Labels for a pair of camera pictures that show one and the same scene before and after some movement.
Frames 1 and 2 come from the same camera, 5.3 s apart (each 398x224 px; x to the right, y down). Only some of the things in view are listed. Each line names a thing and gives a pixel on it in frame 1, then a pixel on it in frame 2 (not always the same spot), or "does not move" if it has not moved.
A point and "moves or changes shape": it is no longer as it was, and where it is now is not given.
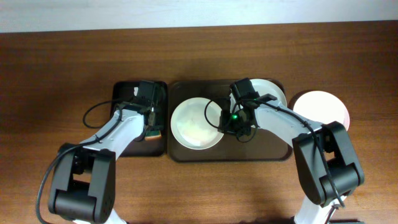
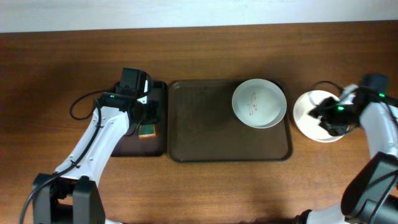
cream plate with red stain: x=190 y=126 → x=308 y=124
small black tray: x=150 y=99 does not move
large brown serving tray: x=259 y=146 does not move
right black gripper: x=225 y=121 → x=330 y=115
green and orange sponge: x=153 y=135 moves or changes shape
